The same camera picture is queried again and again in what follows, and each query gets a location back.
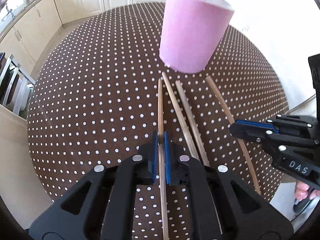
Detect person right hand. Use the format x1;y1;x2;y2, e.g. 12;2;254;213
295;181;320;201

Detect white door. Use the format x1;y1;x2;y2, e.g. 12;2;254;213
227;0;319;108

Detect brown polka dot tablecloth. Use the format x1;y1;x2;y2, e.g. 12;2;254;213
28;2;288;239

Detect pink cylindrical utensil holder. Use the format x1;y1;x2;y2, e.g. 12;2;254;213
159;0;234;74

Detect cream lower kitchen cabinets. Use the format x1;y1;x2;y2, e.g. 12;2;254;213
1;0;163;74

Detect metal storage rack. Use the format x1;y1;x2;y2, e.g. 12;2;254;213
0;51;35;119

